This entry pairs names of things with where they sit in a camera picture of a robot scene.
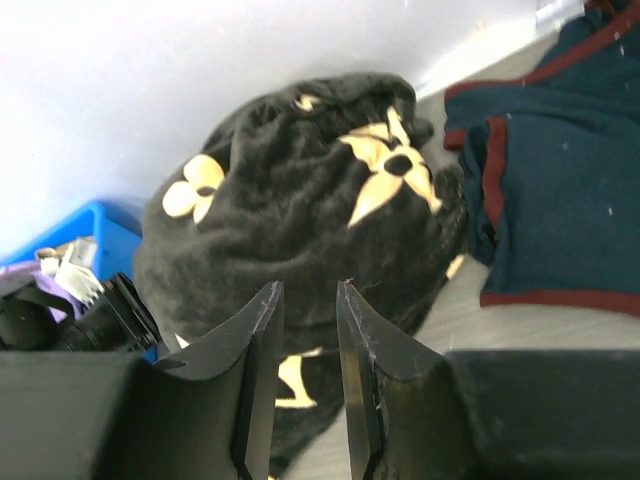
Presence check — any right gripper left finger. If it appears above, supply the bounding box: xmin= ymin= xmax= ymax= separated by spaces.
xmin=154 ymin=282 xmax=284 ymax=479

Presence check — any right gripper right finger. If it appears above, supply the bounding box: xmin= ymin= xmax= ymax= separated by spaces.
xmin=336 ymin=282 xmax=438 ymax=479

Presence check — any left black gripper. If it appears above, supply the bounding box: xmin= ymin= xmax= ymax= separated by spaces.
xmin=1 ymin=272 xmax=160 ymax=351

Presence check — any beige cap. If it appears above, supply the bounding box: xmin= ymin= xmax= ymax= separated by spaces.
xmin=34 ymin=236 xmax=104 ymax=306

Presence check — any purple LA cap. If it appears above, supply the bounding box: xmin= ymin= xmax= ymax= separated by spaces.
xmin=1 ymin=261 xmax=83 ymax=323

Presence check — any blue plastic bin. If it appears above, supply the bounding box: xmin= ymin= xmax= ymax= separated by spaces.
xmin=1 ymin=201 xmax=158 ymax=361

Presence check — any black floral blanket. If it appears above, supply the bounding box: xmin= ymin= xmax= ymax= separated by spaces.
xmin=133 ymin=72 xmax=468 ymax=479

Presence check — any navy cloth red trim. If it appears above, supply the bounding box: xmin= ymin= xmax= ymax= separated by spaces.
xmin=444 ymin=1 xmax=639 ymax=315

